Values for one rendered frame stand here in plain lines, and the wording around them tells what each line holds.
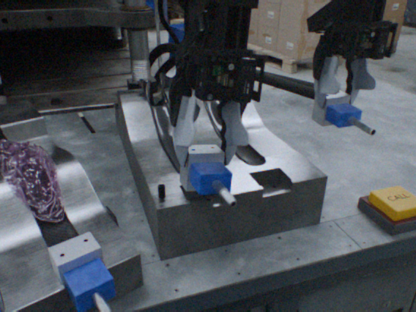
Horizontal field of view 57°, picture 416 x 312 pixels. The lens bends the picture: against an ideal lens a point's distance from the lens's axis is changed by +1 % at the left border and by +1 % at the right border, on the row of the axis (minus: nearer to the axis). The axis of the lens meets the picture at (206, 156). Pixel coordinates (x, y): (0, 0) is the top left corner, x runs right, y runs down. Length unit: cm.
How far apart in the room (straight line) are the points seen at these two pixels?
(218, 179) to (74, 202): 22
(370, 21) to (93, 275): 51
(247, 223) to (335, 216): 17
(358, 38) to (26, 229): 55
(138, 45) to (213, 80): 76
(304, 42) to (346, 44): 374
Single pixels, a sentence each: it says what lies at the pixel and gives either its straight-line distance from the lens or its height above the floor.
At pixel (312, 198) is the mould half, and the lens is 60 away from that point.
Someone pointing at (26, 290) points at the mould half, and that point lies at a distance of 49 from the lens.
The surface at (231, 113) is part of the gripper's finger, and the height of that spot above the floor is 100.
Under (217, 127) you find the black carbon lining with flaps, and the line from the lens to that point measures 73.
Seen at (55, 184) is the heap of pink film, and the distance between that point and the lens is 59.
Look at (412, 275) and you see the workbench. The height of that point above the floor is 62.
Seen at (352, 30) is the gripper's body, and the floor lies 108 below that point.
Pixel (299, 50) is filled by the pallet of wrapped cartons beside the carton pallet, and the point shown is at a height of 24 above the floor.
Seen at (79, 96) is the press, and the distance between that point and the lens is 127.
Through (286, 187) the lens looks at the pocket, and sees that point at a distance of 59.
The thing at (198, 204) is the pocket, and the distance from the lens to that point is 55.
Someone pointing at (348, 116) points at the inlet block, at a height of 94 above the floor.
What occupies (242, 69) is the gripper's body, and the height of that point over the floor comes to 107.
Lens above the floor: 118
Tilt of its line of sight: 28 degrees down
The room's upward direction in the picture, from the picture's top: straight up
